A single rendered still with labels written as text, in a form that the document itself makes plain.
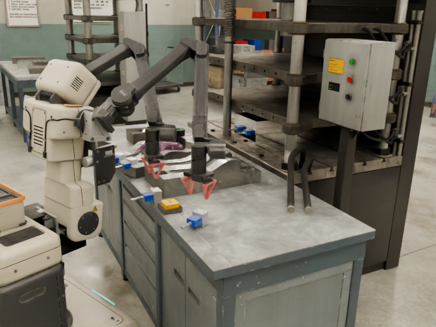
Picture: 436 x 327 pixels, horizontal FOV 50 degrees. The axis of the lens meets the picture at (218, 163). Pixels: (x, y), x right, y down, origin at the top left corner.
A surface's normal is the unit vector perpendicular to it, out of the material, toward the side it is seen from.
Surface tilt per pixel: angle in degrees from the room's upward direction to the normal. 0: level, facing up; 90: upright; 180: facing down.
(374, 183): 90
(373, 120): 90
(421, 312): 0
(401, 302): 0
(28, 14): 90
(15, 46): 90
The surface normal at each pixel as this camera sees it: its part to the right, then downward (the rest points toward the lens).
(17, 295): 0.76, 0.22
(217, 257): 0.02, -0.95
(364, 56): -0.89, 0.12
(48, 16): 0.50, 0.28
